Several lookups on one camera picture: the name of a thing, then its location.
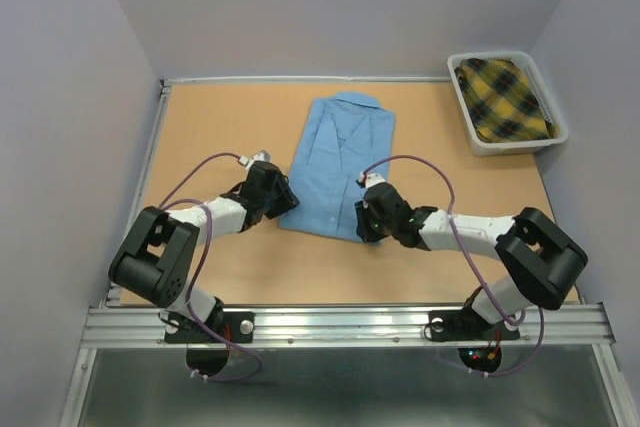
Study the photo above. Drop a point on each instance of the white plastic basket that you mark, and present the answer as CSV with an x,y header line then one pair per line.
x,y
550,109

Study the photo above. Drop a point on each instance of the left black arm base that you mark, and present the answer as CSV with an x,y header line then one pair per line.
x,y
236,327

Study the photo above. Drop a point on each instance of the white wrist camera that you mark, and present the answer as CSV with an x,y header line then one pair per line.
x,y
260,156
367,180

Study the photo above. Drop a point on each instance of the light blue long sleeve shirt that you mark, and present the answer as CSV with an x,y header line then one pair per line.
x,y
343,135

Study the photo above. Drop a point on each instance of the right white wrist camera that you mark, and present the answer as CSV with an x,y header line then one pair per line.
x,y
367,180

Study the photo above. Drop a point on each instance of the aluminium mounting rail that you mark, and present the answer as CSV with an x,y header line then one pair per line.
x,y
344,326

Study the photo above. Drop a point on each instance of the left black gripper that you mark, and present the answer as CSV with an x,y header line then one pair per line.
x,y
286,199

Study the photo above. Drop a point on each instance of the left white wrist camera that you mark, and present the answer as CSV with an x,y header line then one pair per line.
x,y
260,156

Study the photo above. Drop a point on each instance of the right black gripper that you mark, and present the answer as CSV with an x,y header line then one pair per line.
x,y
362,210

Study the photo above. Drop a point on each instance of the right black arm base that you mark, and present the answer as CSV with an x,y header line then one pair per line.
x,y
447,324

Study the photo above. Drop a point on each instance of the yellow plaid shirt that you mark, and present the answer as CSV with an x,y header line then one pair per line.
x,y
500,102

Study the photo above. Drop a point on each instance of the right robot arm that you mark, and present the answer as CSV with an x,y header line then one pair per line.
x,y
542,262

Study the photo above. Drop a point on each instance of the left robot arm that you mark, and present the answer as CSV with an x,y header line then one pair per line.
x,y
155,257

